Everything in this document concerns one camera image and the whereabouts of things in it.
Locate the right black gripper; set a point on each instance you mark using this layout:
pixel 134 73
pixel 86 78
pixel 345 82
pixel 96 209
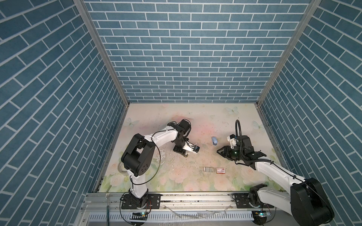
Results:
pixel 226 152

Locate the white slotted cable duct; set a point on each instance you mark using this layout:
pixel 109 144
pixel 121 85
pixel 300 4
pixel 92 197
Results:
pixel 170 217

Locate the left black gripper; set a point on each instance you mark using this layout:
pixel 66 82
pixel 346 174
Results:
pixel 177 149

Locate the beige stapler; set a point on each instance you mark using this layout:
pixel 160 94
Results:
pixel 184 153

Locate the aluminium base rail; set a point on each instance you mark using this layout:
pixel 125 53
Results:
pixel 193 201

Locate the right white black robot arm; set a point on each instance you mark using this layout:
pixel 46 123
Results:
pixel 304 199

